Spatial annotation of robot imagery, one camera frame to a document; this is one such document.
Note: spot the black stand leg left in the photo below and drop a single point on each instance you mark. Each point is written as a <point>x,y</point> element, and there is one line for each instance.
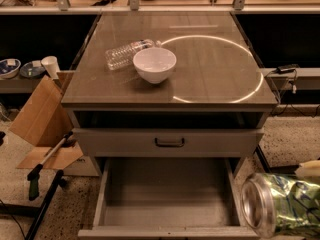
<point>35,213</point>

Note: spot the black stand leg right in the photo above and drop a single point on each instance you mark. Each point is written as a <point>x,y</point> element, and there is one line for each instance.
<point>267,168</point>

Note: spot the white bowl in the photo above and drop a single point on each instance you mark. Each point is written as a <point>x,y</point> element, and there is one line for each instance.
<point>155,64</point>

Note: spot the brown cardboard box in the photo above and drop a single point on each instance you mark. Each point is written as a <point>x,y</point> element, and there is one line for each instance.
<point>42,122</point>

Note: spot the closed top drawer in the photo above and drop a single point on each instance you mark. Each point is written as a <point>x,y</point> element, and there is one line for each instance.
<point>140,142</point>

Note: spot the reacher grabber tool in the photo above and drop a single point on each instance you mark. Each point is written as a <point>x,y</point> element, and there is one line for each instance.
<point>34,174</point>

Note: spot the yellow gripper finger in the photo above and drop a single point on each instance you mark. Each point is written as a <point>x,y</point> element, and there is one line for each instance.
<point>310,169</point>

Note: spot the green crushed can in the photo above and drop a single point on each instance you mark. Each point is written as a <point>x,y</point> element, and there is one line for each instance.
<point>278,204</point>

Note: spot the open middle drawer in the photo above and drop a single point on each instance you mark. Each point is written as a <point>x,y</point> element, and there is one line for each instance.
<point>167,199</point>

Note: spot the blue plate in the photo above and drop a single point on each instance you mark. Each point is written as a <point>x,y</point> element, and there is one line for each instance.
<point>32,70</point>

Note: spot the black stand leg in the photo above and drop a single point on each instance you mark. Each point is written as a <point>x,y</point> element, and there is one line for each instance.
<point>267,168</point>
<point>35,213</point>

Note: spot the blue patterned bowl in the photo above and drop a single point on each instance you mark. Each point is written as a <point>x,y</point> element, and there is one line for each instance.
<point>9,68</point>

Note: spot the black drawer handle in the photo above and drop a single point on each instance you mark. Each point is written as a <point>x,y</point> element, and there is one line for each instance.
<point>169,144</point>

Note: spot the grey drawer cabinet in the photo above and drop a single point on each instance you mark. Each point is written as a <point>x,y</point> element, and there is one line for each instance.
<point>216,83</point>

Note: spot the clear plastic water bottle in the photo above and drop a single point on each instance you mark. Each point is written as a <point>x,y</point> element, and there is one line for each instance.
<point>122,56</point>

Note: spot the white paper cup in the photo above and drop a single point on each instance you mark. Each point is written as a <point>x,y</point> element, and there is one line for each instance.
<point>50,63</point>

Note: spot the black power adapter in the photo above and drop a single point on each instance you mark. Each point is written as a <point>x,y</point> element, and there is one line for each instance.
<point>287,68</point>

